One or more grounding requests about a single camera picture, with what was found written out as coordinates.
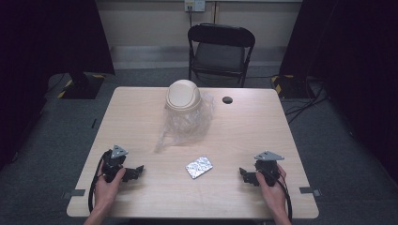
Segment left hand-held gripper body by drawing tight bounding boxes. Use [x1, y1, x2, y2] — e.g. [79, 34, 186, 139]
[101, 143, 130, 184]

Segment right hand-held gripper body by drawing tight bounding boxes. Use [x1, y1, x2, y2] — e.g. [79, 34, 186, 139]
[253, 150, 285, 188]

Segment person's right hand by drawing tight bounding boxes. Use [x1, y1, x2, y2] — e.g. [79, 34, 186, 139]
[255, 163, 288, 218]

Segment person's left hand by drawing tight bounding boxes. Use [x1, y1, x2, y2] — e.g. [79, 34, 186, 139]
[93, 161, 127, 217]

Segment silver foil packet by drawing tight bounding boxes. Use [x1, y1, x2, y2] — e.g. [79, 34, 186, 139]
[184, 156, 215, 180]

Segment grey tape strip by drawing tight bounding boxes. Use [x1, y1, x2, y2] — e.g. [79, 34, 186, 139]
[298, 186, 322, 198]
[61, 188, 86, 200]

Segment clear plastic bin bag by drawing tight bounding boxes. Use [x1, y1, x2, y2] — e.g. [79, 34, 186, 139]
[153, 91, 216, 154]

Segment striped black stand base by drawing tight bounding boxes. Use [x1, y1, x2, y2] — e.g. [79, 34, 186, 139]
[56, 72, 106, 100]
[270, 73, 315, 100]

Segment black folding chair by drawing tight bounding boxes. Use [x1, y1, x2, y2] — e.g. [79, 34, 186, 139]
[187, 22, 256, 89]

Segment black curtain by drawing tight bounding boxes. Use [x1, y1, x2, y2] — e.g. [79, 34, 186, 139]
[278, 0, 398, 186]
[0, 0, 116, 170]

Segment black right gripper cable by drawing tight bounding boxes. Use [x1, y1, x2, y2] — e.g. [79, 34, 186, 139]
[266, 170, 294, 223]

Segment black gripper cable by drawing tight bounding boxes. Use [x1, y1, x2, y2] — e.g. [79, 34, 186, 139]
[87, 150, 112, 214]
[266, 170, 294, 223]

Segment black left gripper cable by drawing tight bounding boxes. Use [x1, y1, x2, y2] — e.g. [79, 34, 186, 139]
[87, 150, 112, 214]

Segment black floor cables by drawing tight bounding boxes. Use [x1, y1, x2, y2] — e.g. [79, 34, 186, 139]
[283, 78, 328, 126]

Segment white wall outlet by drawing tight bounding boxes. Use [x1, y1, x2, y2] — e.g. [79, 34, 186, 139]
[183, 0, 207, 13]

